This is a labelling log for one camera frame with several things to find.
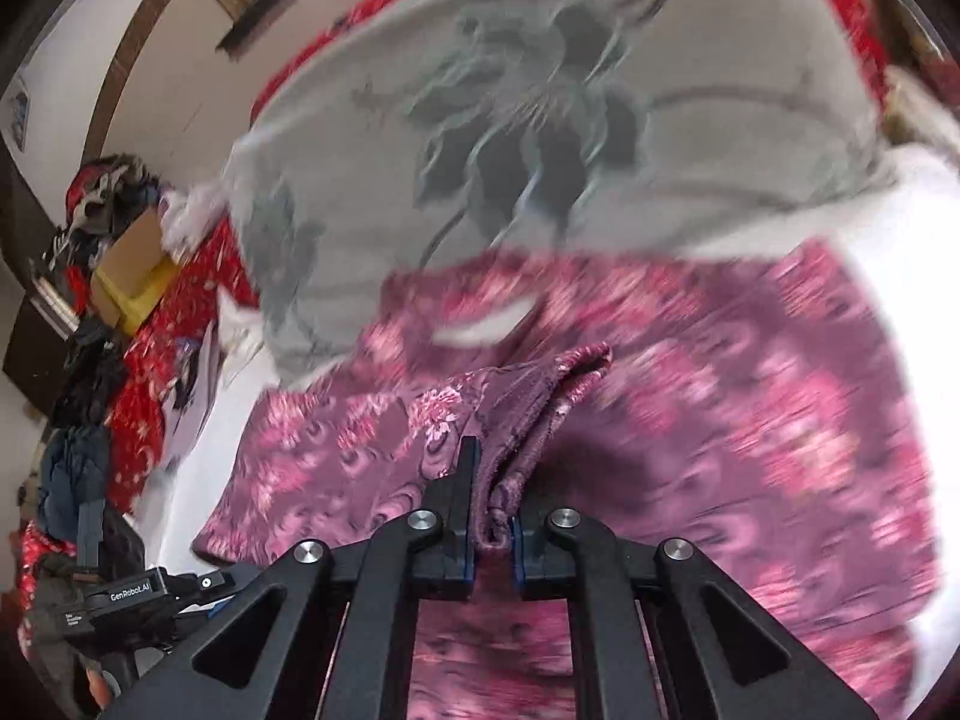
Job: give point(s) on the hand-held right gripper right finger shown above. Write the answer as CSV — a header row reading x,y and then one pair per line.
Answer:
x,y
517,551

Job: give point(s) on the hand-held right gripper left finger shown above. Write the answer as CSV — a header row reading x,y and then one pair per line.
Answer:
x,y
468,540

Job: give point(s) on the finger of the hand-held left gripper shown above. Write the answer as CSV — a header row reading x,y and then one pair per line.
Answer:
x,y
214,585

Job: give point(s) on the purple floral garment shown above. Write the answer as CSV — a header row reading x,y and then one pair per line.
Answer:
x,y
712,427

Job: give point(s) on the red and black clothes pile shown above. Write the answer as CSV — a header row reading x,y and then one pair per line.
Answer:
x,y
105,187

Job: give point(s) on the person's left hand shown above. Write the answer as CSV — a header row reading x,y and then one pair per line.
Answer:
x,y
99,690

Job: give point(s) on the blue jeans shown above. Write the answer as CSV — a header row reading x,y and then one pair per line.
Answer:
x,y
71,476

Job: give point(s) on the black hanging garment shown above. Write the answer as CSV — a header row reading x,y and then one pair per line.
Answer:
x,y
90,375

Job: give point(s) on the red floral bedsheet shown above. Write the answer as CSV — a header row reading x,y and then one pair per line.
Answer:
x,y
150,360

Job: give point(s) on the dark wooden cabinet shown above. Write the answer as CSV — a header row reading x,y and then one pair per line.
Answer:
x,y
34,356

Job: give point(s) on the yellow plastic box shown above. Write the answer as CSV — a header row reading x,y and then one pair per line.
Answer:
x,y
142,296

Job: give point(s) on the cardboard box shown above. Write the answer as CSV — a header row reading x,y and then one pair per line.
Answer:
x,y
131,247

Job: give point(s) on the white crumpled cloth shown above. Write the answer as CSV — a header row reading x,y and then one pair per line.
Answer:
x,y
191,214

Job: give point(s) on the white bed sheet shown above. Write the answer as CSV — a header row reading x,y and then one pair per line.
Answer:
x,y
915,240

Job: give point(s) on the grey floral blanket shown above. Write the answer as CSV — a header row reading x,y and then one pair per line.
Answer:
x,y
712,52

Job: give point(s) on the beige cloth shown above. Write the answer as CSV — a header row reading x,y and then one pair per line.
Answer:
x,y
919,101

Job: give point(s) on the wall poster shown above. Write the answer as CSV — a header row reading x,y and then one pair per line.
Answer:
x,y
16,116

